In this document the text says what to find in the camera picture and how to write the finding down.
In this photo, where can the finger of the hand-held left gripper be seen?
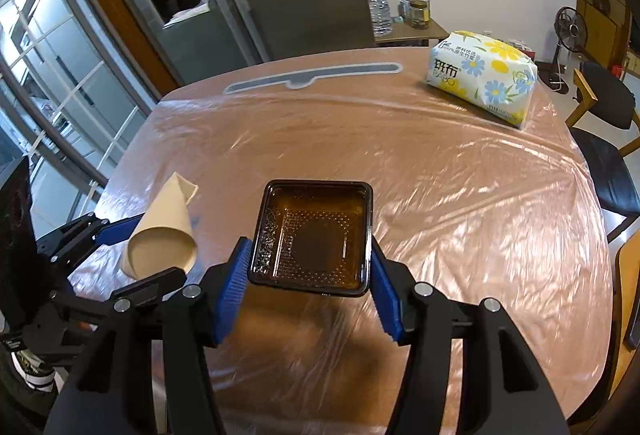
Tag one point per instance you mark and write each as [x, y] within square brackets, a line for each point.
[150, 285]
[116, 233]

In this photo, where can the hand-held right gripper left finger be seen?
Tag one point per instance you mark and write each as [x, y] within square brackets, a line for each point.
[232, 290]

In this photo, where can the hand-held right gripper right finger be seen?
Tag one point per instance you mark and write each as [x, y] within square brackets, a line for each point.
[387, 296]

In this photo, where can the brown paper cone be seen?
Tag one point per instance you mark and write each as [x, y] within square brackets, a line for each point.
[160, 240]

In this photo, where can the black plastic tray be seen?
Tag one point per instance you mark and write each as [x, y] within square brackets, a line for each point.
[310, 240]

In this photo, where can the glass door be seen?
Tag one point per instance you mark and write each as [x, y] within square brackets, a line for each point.
[60, 80]

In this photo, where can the grey plastic strip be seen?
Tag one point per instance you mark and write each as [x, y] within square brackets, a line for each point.
[310, 75]

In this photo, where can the white paper sheet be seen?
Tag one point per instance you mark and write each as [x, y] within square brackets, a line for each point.
[187, 12]

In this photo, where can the flowered tissue pack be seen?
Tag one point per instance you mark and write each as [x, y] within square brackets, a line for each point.
[482, 75]

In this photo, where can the orange wooden chair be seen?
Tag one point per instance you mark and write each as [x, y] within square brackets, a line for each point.
[627, 315]

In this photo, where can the black cushioned chair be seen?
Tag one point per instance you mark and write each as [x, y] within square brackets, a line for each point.
[615, 175]

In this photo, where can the wooden side table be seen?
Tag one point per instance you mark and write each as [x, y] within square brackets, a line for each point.
[415, 35]

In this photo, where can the water bottle with pump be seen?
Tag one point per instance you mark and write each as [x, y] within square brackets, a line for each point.
[380, 10]

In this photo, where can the glass jar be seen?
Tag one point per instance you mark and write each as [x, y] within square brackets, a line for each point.
[419, 10]

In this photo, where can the black standing fan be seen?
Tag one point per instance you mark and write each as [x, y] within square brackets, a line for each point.
[570, 27]

